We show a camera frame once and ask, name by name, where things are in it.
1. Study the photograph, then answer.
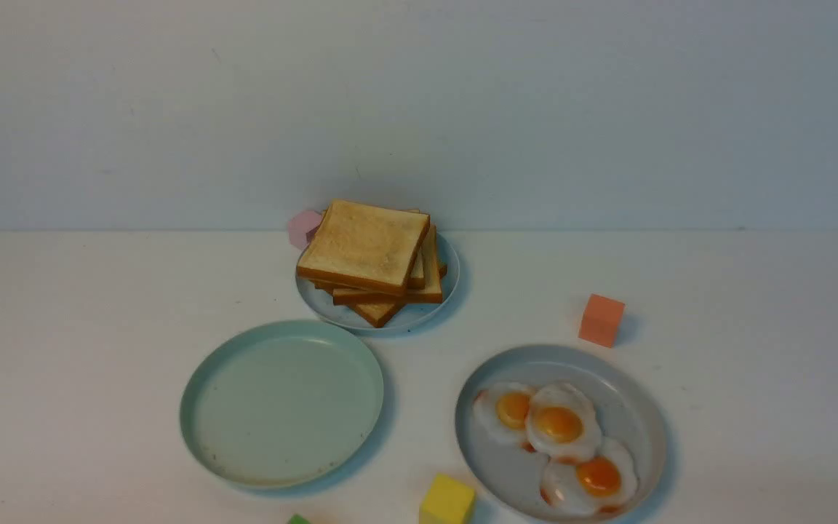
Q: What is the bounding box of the fried egg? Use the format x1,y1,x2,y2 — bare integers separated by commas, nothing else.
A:
472,381,536,448
540,437,639,517
525,381,602,464

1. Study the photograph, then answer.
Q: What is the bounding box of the light blue bread plate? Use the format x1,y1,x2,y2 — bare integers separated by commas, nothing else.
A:
295,233,462,336

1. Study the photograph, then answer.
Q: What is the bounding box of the pink foam cube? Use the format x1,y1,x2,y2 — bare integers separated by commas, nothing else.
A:
286,210,323,251

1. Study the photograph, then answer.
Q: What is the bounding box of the orange foam cube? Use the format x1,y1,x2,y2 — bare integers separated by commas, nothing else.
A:
578,294,626,349

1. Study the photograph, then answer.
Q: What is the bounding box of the mint green empty plate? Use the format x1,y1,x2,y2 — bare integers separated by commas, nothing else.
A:
177,319,386,491

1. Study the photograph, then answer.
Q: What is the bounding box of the grey egg plate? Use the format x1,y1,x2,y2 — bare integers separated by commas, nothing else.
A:
453,344,673,523

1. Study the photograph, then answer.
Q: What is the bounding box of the yellow foam cube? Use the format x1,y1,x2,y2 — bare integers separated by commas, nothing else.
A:
417,474,476,524

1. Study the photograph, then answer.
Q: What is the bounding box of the green foam cube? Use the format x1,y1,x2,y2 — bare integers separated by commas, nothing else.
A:
287,514,311,524

